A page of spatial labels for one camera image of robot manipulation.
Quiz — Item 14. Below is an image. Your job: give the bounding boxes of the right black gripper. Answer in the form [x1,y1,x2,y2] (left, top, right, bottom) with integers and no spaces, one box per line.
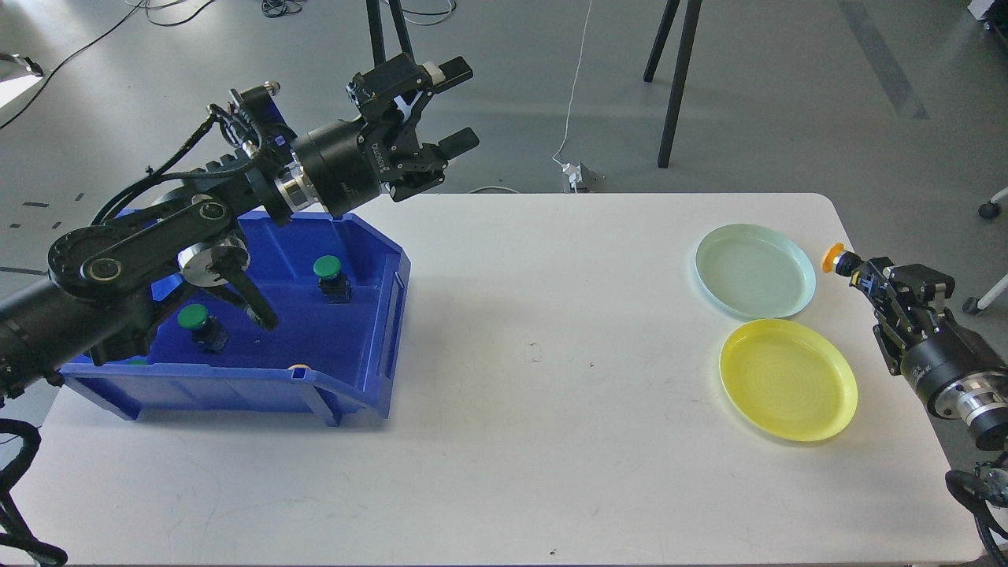
[847,256,1006,451]

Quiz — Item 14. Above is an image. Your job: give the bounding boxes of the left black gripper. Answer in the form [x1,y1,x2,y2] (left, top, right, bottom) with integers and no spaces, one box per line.
[275,53,481,217]

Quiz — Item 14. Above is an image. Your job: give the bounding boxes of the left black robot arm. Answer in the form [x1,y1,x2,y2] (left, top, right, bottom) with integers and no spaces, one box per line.
[2,53,479,399]

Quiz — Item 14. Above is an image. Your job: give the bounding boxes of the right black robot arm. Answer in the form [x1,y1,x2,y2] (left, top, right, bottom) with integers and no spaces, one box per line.
[824,251,1007,566]

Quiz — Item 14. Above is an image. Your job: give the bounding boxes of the yellow plate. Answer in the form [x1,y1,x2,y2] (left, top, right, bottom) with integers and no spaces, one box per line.
[717,319,859,443]

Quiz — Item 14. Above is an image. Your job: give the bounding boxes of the pale green plate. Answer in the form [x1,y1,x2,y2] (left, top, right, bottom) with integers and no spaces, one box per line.
[692,224,817,320]

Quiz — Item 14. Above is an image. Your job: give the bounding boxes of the black stand legs left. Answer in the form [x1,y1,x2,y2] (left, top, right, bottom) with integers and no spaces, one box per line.
[365,0,417,68]

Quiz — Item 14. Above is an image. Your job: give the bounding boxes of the black stand legs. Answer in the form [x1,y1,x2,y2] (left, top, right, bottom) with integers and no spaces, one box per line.
[642,0,703,169]
[365,0,417,68]

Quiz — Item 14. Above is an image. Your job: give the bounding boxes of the white power plug block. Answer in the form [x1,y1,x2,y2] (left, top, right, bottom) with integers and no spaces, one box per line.
[561,162,602,194]

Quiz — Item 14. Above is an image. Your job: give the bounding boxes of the blue plastic bin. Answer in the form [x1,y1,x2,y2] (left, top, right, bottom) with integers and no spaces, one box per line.
[61,212,410,427]

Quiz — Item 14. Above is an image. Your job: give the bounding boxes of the black stand legs right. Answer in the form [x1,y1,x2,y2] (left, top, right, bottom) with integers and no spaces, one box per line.
[642,0,703,169]

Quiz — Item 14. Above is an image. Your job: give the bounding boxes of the white cable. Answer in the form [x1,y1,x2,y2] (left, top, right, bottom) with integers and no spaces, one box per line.
[469,0,596,195]

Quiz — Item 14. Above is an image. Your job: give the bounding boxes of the black floor cable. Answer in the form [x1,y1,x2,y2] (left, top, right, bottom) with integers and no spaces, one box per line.
[0,0,217,131]

